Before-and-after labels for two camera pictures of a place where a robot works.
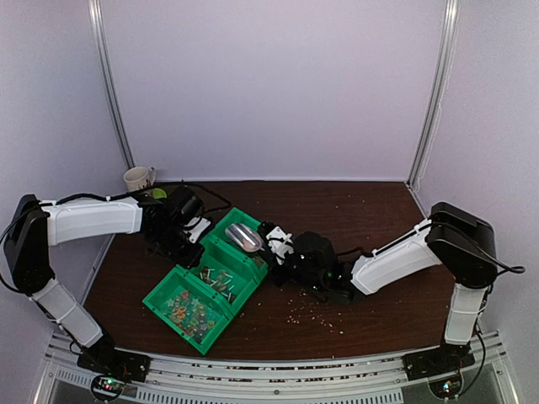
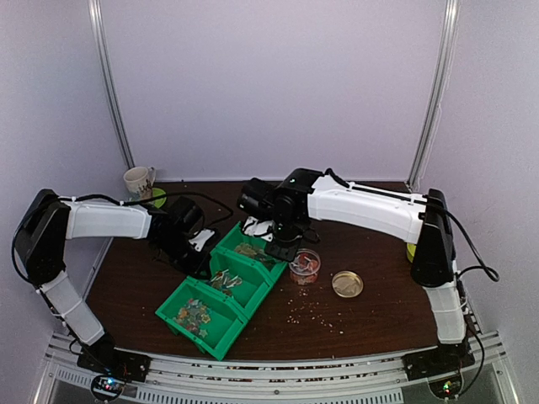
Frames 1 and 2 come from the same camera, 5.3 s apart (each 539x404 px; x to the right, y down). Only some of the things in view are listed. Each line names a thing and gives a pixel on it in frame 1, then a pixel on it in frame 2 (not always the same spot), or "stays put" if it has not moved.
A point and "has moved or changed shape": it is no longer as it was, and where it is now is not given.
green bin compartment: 227,275 has moved or changed shape
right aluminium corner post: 438,90 stays put
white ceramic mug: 136,177 stays put
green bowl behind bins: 159,194 stays put
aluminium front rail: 354,380 stays put
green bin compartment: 218,233 has moved or changed shape
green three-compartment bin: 189,308 has moved or changed shape
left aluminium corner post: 106,76 stays put
